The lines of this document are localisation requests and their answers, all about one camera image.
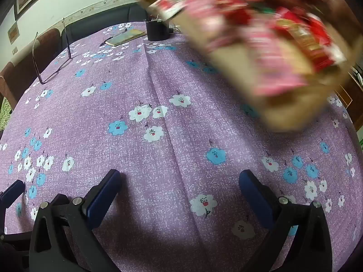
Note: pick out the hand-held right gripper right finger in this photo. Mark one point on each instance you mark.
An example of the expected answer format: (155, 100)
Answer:
(253, 198)

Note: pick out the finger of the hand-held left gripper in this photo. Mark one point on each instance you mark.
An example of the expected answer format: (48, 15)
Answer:
(12, 190)

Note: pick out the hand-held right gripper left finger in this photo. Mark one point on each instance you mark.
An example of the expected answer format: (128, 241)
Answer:
(103, 201)

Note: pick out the shallow cardboard box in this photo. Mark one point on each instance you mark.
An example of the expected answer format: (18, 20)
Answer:
(283, 113)

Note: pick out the pile of mixed snack packets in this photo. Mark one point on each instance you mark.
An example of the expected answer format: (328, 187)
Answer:
(255, 34)

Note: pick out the green patterned cloth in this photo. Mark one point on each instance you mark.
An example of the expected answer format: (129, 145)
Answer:
(4, 116)

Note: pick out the purple floral tablecloth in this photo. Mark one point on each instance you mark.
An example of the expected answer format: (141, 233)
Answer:
(170, 119)

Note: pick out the eyeglasses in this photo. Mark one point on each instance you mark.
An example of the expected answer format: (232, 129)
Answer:
(42, 81)

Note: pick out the brown chair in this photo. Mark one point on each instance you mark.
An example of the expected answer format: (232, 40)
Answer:
(25, 62)

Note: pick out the wooden cabinet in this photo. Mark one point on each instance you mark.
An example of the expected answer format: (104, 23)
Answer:
(353, 96)

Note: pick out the black pen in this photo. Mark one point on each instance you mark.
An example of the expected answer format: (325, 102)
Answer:
(105, 42)

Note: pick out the black cup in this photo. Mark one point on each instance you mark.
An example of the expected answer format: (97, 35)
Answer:
(157, 32)

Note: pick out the black leather sofa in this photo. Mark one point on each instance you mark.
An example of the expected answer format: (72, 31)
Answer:
(93, 21)

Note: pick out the small wall picture frame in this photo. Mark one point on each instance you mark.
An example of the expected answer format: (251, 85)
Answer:
(13, 33)

